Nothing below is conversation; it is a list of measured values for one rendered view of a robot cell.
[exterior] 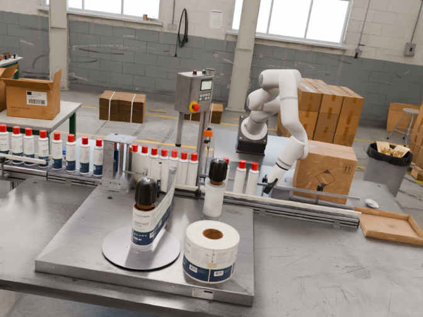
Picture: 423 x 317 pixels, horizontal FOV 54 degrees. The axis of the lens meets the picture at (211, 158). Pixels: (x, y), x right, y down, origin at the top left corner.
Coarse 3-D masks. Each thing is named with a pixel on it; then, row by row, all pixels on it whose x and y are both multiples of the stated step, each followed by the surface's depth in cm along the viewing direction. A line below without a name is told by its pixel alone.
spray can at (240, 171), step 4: (240, 160) 212; (244, 160) 213; (240, 164) 211; (244, 164) 212; (240, 168) 212; (244, 168) 213; (236, 172) 214; (240, 172) 212; (244, 172) 212; (236, 176) 214; (240, 176) 213; (244, 176) 214; (236, 180) 214; (240, 180) 213; (244, 180) 215; (236, 184) 215; (240, 184) 214; (236, 188) 215; (240, 188) 215; (236, 192) 216; (240, 192) 216
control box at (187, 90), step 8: (184, 72) 207; (192, 72) 210; (200, 72) 213; (184, 80) 202; (192, 80) 200; (200, 80) 204; (176, 88) 207; (184, 88) 203; (192, 88) 202; (176, 96) 208; (184, 96) 204; (192, 96) 204; (176, 104) 209; (184, 104) 206; (192, 104) 206; (200, 104) 211; (208, 104) 216; (184, 112) 207; (192, 112) 207
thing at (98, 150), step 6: (96, 138) 216; (96, 144) 215; (102, 144) 217; (96, 150) 215; (102, 150) 217; (96, 156) 217; (102, 156) 218; (96, 162) 218; (102, 162) 219; (96, 168) 219; (102, 168) 221; (96, 174) 220
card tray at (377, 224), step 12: (360, 216) 227; (372, 216) 228; (384, 216) 230; (396, 216) 229; (408, 216) 229; (372, 228) 215; (384, 228) 217; (396, 228) 219; (408, 228) 220; (396, 240) 206; (408, 240) 206; (420, 240) 205
